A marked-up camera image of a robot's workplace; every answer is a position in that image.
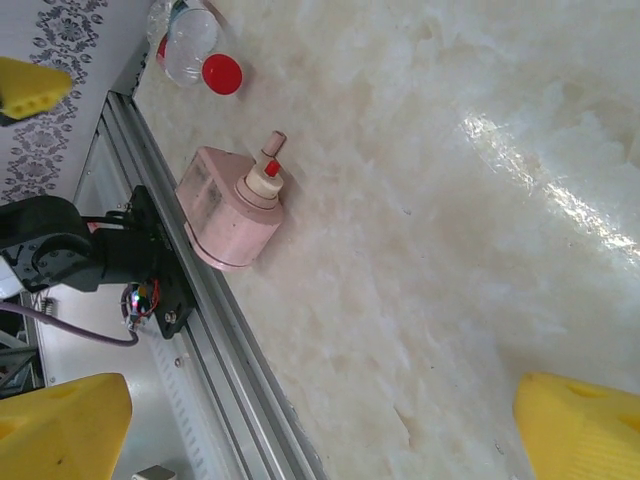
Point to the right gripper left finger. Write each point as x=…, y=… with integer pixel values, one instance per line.
x=55, y=430

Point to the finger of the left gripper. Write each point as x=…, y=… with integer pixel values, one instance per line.
x=30, y=90

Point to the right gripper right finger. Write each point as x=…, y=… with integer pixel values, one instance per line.
x=585, y=435

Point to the crushed red white label bottle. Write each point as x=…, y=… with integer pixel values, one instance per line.
x=192, y=40

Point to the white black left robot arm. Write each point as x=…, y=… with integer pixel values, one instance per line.
x=50, y=235

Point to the small LED circuit board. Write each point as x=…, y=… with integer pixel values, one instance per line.
x=137, y=300

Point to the loose red bottle cap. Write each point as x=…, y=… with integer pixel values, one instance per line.
x=222, y=74

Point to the pink plastic pencil sharpener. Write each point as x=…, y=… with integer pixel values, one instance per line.
x=230, y=225

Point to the long aluminium base rail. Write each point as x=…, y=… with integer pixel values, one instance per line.
x=230, y=360

